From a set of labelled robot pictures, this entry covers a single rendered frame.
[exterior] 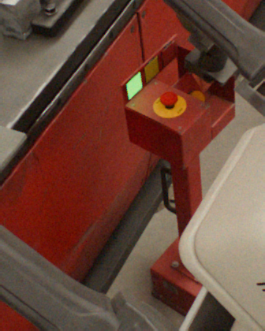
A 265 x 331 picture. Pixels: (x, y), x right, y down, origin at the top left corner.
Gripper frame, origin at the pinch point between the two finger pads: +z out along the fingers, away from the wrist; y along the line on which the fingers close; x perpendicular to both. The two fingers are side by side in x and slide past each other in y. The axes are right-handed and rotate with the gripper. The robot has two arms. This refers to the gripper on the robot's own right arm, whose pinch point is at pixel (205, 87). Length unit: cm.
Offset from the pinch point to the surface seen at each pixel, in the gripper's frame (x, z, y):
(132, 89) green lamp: 12.7, -2.2, 11.0
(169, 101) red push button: 11.2, -4.5, 2.0
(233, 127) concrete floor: -53, 82, 10
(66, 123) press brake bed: 23.4, 8.8, 20.5
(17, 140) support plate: 48, -23, 10
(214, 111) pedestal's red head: 0.4, 4.8, -4.0
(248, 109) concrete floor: -62, 82, 10
